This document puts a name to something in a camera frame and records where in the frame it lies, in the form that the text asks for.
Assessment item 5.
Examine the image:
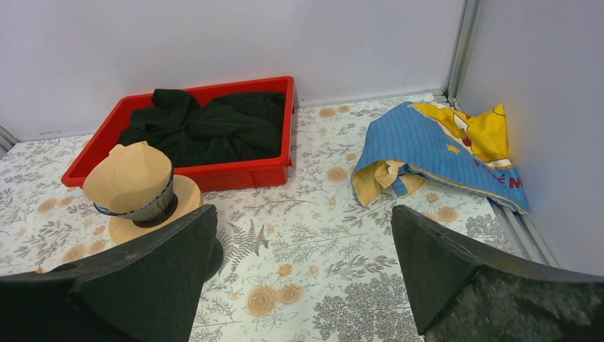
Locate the blue and yellow cloth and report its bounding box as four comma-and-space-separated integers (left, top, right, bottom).
351, 102, 529, 214

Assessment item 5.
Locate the red plastic bin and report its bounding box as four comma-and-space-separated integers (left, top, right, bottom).
61, 76, 295, 192

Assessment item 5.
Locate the blue glass dripper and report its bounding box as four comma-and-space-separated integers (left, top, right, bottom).
93, 174, 178, 228

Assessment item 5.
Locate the wooden ring holder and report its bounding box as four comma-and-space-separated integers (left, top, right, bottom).
109, 175, 203, 244

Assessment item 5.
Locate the single brown paper filter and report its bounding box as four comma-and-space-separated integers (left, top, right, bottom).
83, 141, 172, 214

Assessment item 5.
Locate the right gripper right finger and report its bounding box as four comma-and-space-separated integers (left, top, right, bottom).
392, 205, 603, 341

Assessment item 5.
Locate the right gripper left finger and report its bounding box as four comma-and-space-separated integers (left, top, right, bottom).
1, 204, 218, 341

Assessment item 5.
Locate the black cloth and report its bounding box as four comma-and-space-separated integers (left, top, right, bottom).
118, 89, 286, 167

